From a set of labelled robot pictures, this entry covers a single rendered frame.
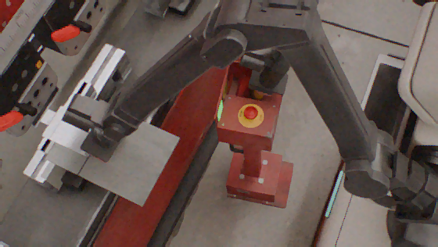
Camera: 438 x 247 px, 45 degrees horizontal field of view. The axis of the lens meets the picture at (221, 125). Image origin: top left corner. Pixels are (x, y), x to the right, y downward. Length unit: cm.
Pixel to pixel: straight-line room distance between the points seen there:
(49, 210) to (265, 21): 88
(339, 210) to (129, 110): 114
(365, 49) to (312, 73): 178
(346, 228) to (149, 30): 96
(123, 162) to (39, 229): 29
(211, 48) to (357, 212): 132
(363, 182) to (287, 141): 138
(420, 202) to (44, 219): 88
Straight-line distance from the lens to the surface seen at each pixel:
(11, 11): 98
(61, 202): 140
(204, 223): 220
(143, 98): 91
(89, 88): 135
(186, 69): 81
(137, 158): 124
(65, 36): 105
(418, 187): 99
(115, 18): 267
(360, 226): 193
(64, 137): 130
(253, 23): 68
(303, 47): 71
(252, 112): 146
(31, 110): 105
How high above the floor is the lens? 214
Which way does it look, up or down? 68 degrees down
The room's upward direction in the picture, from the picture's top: 10 degrees counter-clockwise
